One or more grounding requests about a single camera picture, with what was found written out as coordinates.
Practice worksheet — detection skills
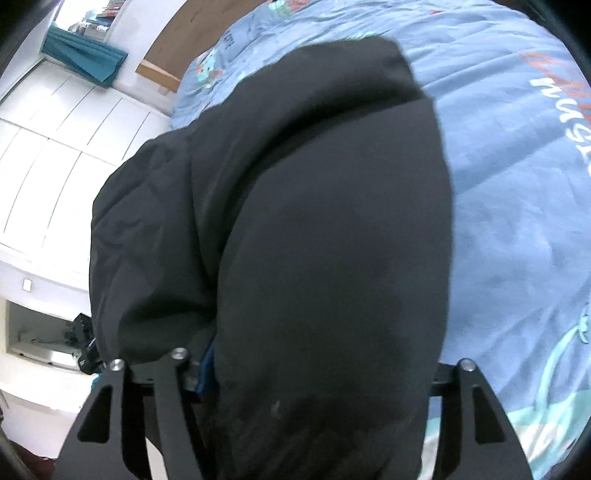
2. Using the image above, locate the black puffer coat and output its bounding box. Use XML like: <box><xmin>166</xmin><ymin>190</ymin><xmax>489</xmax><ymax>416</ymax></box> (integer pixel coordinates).
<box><xmin>89</xmin><ymin>37</ymin><xmax>453</xmax><ymax>479</ymax></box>

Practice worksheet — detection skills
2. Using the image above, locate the white wardrobe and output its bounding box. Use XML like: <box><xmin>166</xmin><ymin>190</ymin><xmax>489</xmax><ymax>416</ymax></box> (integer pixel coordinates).
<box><xmin>1</xmin><ymin>62</ymin><xmax>169</xmax><ymax>290</ymax></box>

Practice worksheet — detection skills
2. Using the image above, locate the left teal curtain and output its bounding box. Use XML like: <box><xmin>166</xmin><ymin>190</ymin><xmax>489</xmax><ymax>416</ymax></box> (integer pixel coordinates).
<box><xmin>41</xmin><ymin>24</ymin><xmax>127</xmax><ymax>88</ymax></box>

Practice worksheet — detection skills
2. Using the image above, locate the blue cartoon bed cover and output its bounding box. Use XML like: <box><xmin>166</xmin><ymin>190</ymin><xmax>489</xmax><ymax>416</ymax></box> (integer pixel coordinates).
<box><xmin>170</xmin><ymin>1</ymin><xmax>590</xmax><ymax>479</ymax></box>

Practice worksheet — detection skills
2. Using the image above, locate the wooden headboard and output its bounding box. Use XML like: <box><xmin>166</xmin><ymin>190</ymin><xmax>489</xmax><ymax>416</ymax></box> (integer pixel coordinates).
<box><xmin>135</xmin><ymin>0</ymin><xmax>263</xmax><ymax>93</ymax></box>

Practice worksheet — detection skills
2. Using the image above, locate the row of books on shelf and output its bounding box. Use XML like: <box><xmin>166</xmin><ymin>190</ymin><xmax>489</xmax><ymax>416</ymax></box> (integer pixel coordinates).
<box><xmin>68</xmin><ymin>0</ymin><xmax>127</xmax><ymax>42</ymax></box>

